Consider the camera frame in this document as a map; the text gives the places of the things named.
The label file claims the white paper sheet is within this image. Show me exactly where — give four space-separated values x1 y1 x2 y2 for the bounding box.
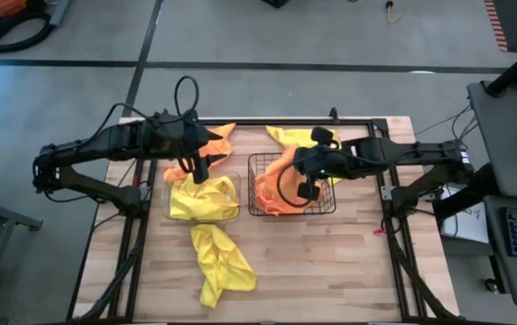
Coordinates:
439 205 490 246

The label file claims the clear plastic basket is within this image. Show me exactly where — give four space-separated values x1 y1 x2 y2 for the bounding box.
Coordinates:
162 171 243 223

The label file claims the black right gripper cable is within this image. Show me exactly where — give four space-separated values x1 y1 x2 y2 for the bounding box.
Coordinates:
276 162 313 209

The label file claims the orange shop vacuum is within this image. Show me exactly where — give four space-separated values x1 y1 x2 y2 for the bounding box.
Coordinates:
0 0 59 44

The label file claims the yellow floor cable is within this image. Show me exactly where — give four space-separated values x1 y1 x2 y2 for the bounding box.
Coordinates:
384 0 409 24

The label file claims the grey metal bracket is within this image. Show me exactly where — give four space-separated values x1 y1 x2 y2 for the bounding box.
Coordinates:
379 183 400 200

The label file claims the black wire basket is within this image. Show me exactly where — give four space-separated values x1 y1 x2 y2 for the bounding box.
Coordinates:
247 152 337 217

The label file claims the orange microfiber towel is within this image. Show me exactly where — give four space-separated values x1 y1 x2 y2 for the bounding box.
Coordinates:
162 122 237 184
264 155 302 186
254 178 327 217

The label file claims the black stand pole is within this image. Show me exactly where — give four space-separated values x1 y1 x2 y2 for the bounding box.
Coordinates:
485 38 517 98

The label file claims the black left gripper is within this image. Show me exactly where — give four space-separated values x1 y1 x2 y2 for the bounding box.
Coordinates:
146 108 229 185

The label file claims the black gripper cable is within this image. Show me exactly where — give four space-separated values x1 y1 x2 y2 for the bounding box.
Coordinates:
88 75 201 141
276 162 313 209

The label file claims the grey desk leg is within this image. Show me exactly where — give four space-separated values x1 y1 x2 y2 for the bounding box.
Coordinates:
49 0 72 27

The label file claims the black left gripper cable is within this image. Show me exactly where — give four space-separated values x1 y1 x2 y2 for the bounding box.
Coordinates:
88 75 201 141

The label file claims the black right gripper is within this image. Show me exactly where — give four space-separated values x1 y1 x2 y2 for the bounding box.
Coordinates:
292 126 355 202

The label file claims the black vacuum hose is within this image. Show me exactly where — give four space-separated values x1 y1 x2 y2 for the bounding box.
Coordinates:
0 11 56 54

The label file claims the black desk cable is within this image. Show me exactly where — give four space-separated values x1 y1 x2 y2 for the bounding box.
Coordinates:
413 104 478 145

